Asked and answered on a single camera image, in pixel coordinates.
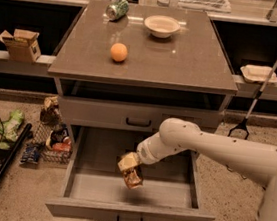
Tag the wire mesh basket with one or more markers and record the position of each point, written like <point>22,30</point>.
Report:
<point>47,136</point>

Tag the blue snack bag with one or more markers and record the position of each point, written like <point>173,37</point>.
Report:
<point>32,153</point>

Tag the white ceramic bowl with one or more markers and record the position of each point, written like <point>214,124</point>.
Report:
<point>161,26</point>

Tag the brown snack bag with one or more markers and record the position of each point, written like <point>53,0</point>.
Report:
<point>50,113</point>

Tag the closed grey upper drawer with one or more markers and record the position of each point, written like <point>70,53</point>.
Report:
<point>130,116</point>

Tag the small cardboard box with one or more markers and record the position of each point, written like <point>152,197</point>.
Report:
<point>22,46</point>

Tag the white tray in background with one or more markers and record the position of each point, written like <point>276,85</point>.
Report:
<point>220,6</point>

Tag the red snack packet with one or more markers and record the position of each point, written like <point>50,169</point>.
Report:
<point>62,147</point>

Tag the white foam food tray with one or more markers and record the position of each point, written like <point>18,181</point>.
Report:
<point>253,73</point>

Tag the open grey lower drawer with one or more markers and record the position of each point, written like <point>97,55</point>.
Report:
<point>94,188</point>

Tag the green soda can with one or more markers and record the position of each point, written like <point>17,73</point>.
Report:
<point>117,9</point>

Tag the reacher grabber tool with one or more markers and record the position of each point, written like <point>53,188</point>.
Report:
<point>242,126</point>

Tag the green chip bag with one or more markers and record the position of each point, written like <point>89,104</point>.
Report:
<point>9,129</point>

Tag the orange ball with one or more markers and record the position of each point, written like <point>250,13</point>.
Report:
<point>118,52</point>

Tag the grey drawer cabinet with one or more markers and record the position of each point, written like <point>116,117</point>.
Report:
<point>186,70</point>

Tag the black pole on floor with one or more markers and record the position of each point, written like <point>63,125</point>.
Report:
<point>12,153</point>

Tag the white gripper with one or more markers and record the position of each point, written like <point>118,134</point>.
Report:
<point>142,151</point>

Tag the crushed orange soda can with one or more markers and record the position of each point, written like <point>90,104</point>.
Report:
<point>133,177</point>

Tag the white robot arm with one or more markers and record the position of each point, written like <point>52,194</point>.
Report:
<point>254,160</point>

